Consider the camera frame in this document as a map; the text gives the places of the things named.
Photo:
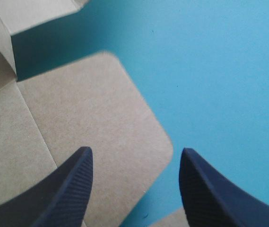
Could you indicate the brown cardboard box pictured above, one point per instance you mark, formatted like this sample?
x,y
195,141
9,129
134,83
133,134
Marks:
x,y
82,113

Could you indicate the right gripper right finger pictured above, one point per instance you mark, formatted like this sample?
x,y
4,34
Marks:
x,y
210,201

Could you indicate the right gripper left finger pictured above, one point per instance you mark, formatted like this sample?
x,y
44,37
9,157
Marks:
x,y
61,198

